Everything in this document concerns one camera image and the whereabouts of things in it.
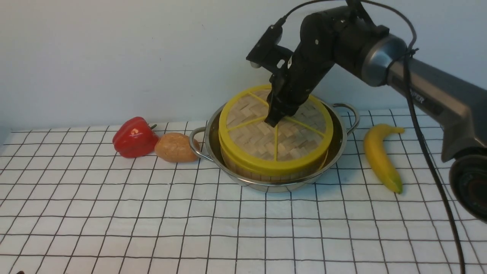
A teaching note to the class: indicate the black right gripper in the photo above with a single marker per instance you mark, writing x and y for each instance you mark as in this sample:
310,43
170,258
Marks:
309,63

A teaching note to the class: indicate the woven bamboo lid yellow frame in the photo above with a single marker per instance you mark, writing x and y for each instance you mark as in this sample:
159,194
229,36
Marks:
301,138

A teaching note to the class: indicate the bamboo steamer basket yellow rim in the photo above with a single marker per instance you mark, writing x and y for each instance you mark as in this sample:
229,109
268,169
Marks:
272,171

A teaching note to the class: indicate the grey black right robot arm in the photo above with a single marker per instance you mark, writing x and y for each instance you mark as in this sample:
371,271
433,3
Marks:
346,36

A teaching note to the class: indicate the brown potato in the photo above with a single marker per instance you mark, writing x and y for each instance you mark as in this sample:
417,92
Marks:
175,147

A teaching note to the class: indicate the yellow banana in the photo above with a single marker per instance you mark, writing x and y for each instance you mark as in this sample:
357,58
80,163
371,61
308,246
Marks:
377,157

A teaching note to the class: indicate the red bell pepper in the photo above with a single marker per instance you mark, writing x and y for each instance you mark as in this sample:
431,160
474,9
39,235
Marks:
135,138

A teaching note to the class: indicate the white checked tablecloth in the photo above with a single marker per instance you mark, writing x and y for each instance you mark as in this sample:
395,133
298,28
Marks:
71,205

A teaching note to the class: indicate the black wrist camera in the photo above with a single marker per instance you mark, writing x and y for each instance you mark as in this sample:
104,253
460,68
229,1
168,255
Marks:
267,53

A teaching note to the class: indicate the stainless steel two-handled pot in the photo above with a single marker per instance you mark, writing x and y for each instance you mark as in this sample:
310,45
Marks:
335,151

